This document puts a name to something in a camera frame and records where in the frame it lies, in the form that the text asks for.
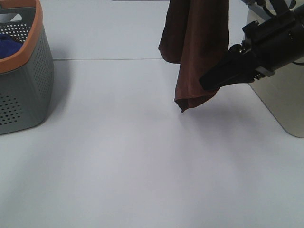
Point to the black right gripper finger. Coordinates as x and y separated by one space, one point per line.
225 78
233 61

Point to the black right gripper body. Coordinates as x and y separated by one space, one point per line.
279 40

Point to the brown towel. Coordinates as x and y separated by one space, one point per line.
195 36

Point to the blue towel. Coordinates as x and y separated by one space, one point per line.
8 46

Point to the beige bin with grey rim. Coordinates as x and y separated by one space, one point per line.
283 95

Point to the grey basket with orange rim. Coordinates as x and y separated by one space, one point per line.
27 76

